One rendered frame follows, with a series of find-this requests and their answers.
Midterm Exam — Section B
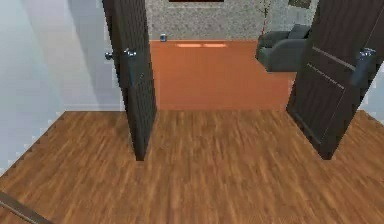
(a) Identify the dark brown room door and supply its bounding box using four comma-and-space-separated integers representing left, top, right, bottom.
101, 0, 158, 162
285, 0, 384, 161

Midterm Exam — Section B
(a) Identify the dark grey armchair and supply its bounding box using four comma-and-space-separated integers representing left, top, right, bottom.
255, 23, 312, 73

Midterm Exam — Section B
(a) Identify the thin floor lamp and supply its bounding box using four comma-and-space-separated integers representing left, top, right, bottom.
259, 0, 272, 36

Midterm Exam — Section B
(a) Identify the dark framed wall picture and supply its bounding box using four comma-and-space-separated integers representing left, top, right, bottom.
287, 0, 312, 9

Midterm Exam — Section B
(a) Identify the silver door handle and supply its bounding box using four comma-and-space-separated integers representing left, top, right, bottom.
358, 47, 377, 63

